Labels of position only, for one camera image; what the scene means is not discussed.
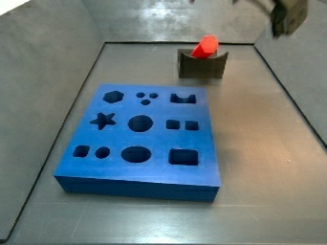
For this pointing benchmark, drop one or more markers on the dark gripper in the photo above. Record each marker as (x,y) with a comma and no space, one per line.
(287,15)

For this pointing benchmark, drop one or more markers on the black curved cradle stand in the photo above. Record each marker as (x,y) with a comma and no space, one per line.
(193,67)

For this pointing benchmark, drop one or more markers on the blue foam shape-sorter block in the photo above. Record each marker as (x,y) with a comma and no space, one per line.
(143,144)

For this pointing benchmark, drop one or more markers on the red hexagonal prism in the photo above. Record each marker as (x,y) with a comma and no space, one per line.
(206,47)

